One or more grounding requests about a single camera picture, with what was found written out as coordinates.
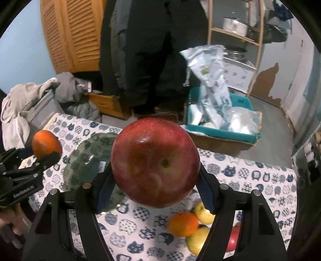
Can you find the large cardboard box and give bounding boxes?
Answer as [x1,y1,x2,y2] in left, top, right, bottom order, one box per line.
[193,133,259,157]

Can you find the printed plastic bag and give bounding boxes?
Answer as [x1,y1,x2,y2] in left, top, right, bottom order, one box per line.
[180,45,232,127]

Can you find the wooden drawer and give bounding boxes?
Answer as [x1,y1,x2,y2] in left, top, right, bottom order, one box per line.
[89,92,131,120]

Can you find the dark pan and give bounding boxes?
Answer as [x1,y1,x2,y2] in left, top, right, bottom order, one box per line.
[261,22,288,44]

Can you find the patterned glass plate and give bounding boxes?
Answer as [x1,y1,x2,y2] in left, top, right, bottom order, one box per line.
[63,133,128,214]

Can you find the grey fabric bag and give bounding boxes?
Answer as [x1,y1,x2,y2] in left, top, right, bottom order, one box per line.
[25,90,64,134]

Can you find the shoe rack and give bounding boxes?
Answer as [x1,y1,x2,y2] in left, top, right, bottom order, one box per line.
[291,130,321,187]

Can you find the person's left hand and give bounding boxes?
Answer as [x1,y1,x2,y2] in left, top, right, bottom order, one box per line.
[0,204,30,238]

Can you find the small yellow apple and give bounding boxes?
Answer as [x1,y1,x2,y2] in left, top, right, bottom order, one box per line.
[195,201,216,224]

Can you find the cat print tablecloth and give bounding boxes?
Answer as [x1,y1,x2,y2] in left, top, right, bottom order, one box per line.
[19,113,298,261]

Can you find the wooden shelf rack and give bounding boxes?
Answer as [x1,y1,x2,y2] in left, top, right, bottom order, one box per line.
[207,0,267,98]

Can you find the clear plastic bag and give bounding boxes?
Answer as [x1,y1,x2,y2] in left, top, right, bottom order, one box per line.
[226,107,263,136]

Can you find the blue cloth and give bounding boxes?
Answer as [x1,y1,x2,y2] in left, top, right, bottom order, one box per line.
[273,3,294,21]

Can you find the white printed storage box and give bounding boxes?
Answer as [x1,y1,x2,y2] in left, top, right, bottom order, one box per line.
[223,56,258,96]

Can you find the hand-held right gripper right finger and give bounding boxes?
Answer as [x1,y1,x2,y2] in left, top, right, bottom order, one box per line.
[194,166,287,261]

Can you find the wooden louvered wardrobe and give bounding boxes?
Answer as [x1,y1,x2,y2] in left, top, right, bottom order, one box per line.
[40,0,106,74]

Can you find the teal box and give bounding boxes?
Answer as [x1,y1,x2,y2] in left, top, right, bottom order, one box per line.
[185,87,262,144]

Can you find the grey puffer jacket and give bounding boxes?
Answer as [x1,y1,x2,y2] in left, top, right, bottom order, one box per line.
[54,72,101,122]

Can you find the large red apple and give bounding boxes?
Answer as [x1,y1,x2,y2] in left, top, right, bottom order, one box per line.
[111,117,201,208]

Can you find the orange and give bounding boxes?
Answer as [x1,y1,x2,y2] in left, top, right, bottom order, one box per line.
[32,130,63,160]
[169,211,199,238]

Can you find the steel pot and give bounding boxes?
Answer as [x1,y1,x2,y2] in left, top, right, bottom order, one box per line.
[222,16,249,36]

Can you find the round steel steamer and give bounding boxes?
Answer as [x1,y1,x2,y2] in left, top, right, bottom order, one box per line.
[225,46,248,61]

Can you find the black hanging coat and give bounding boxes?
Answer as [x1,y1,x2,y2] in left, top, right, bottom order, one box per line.
[120,0,209,115]

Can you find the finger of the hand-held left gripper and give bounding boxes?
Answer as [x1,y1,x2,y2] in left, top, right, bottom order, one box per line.
[7,152,61,180]
[0,147,35,165]

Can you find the small red apple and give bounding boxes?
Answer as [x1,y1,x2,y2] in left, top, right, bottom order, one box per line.
[226,225,240,253]

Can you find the grey black hanging jacket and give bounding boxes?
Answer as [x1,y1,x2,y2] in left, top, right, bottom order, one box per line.
[99,0,133,101]

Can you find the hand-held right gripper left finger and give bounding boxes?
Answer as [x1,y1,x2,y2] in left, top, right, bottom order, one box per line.
[21,161,126,261]

